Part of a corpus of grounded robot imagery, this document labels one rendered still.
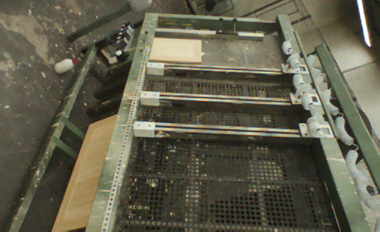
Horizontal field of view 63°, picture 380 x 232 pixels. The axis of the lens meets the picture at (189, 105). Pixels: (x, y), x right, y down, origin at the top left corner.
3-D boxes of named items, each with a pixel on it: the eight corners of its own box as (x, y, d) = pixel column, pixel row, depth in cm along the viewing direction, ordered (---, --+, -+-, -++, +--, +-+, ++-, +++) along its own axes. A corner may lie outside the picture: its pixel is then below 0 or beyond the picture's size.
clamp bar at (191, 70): (148, 67, 236) (146, 41, 220) (302, 75, 237) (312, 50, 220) (146, 76, 229) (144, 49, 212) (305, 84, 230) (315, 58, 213)
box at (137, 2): (128, -3, 278) (145, -13, 272) (136, 7, 285) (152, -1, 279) (126, 3, 270) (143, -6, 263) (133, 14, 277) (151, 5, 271)
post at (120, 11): (68, 34, 304) (130, 1, 278) (73, 38, 308) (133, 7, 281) (66, 37, 300) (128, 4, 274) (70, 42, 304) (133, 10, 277)
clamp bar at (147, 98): (142, 96, 213) (139, 69, 196) (312, 105, 214) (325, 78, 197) (140, 107, 206) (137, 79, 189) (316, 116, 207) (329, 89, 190)
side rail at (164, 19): (158, 23, 296) (158, 12, 288) (272, 29, 296) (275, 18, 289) (158, 27, 292) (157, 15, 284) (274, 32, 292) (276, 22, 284)
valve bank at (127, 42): (110, 24, 270) (133, 12, 262) (120, 36, 279) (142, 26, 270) (96, 58, 235) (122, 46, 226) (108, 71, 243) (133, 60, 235)
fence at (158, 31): (155, 32, 274) (155, 27, 271) (262, 37, 274) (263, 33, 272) (154, 35, 270) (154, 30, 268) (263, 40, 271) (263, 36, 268)
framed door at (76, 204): (91, 126, 253) (89, 124, 251) (147, 104, 233) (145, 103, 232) (53, 236, 189) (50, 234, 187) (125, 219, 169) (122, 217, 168)
